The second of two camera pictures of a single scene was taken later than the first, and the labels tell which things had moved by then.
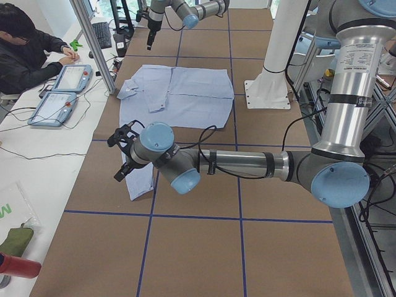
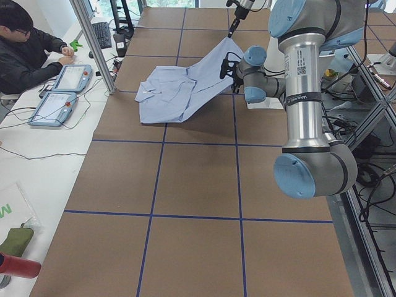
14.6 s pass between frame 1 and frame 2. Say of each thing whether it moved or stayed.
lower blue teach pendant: stayed
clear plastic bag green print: stayed
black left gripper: moved
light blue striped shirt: moved
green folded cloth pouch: stayed
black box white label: stayed
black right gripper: moved
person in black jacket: stayed
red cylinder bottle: stayed
